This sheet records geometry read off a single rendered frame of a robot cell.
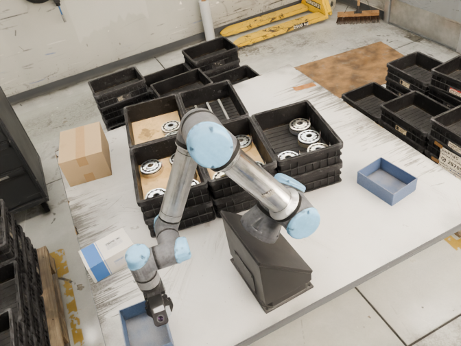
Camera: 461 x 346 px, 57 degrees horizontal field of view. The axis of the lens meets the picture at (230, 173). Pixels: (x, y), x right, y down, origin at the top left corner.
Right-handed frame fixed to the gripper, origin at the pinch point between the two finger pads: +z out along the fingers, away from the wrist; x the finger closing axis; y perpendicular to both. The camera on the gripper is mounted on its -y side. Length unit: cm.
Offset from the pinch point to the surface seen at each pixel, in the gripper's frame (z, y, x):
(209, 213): -1, 41, -30
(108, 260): -2.4, 34.0, 14.9
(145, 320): 4.9, 6.3, 7.2
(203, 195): -11, 42, -29
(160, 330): 4.9, -0.1, 2.9
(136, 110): -14, 121, -16
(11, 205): 56, 172, 85
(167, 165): -8, 74, -20
